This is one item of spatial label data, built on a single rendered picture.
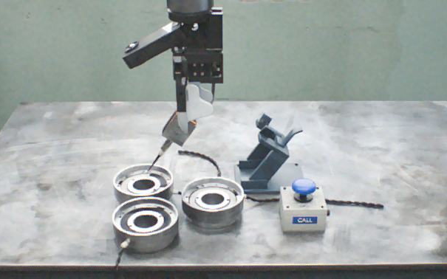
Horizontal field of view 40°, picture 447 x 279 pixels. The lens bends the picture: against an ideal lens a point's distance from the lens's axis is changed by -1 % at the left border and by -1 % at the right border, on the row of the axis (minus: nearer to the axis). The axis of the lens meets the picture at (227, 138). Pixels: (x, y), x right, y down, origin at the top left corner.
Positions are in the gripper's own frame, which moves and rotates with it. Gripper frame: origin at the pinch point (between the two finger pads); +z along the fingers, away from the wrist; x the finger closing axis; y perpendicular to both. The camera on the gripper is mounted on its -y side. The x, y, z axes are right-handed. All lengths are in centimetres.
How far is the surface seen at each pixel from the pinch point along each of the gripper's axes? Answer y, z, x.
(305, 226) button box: 20.1, 12.2, -14.3
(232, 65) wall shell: 14, 48, 152
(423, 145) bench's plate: 49, 13, 15
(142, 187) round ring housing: -7.5, 12.2, -1.6
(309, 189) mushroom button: 20.6, 6.2, -12.5
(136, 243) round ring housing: -6.7, 10.8, -19.6
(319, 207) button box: 22.2, 8.9, -13.9
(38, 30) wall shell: -66, 32, 154
